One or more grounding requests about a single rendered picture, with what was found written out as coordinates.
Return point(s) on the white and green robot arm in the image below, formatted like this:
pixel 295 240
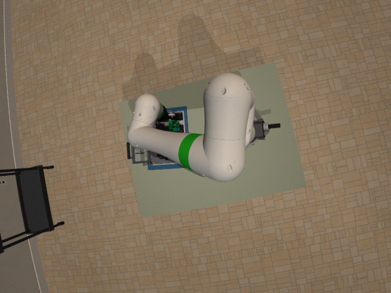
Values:
pixel 219 153

